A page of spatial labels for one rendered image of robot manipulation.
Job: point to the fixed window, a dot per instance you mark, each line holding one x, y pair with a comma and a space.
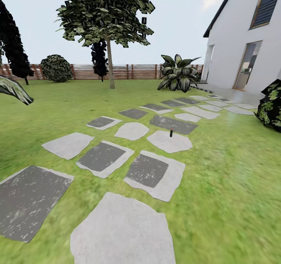
247, 64

